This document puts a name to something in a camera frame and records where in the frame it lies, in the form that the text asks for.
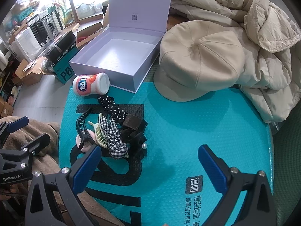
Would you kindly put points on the open cardboard box red items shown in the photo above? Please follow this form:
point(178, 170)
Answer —
point(86, 35)

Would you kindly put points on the black white gingham scrunchie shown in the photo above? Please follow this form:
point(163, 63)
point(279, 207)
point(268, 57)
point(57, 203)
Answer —
point(116, 147)

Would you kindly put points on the white storage bin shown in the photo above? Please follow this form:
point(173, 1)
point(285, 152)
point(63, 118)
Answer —
point(25, 46)

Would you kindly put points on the teal Poizon cardboard box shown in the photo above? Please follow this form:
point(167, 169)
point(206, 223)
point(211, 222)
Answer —
point(62, 69)

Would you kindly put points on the black box with strap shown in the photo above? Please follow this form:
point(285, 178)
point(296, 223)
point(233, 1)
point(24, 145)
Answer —
point(60, 46)

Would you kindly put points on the black hair claw clip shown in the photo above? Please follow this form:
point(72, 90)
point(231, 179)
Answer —
point(82, 131)

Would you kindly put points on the teal bubble mailer bag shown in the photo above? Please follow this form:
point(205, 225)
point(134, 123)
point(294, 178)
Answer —
point(169, 185)

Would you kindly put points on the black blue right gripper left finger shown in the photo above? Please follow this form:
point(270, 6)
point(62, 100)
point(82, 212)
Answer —
point(42, 208)

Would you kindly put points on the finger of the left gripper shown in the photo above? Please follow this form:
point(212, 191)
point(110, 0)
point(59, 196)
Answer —
point(32, 148)
point(8, 128)

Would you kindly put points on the pink white plastic bottle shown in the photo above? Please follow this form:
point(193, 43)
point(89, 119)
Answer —
point(85, 85)

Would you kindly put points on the beige newsboy cap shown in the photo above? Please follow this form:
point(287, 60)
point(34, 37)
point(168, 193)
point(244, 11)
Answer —
point(197, 57)

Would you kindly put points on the cream hair claw clip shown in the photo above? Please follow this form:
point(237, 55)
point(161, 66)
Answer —
point(98, 132)

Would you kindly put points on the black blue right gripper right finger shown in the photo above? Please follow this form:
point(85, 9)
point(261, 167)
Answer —
point(258, 206)

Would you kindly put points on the black mesh bow with pearl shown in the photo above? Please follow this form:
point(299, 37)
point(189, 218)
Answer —
point(135, 140)

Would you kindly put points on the lavender open gift box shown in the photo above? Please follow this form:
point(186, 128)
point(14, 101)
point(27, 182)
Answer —
point(128, 46)

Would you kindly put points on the black polka dot scrunchie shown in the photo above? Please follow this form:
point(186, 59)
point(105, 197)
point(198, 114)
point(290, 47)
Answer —
point(113, 109)

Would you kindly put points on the brown cardboard box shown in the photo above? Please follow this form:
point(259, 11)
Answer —
point(30, 73)

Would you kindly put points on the beige puffer jacket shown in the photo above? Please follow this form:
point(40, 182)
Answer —
point(271, 43)

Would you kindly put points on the black velvet hair band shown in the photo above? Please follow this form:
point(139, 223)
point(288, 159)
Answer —
point(135, 123)

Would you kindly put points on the pink round compact case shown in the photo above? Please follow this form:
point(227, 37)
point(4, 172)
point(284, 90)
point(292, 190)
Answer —
point(85, 147)

